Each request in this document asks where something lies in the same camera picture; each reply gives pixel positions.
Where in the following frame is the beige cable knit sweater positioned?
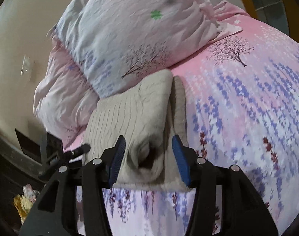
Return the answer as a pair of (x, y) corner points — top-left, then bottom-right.
(83, 69), (189, 192)

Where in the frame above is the crumpled colourful cloth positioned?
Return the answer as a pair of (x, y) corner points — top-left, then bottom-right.
(13, 184), (40, 224)

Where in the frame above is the pink floral bed sheet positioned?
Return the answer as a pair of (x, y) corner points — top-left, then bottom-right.
(63, 0), (299, 236)

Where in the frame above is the blue white floral pillow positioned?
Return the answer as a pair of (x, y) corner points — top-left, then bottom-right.
(51, 0), (242, 98)

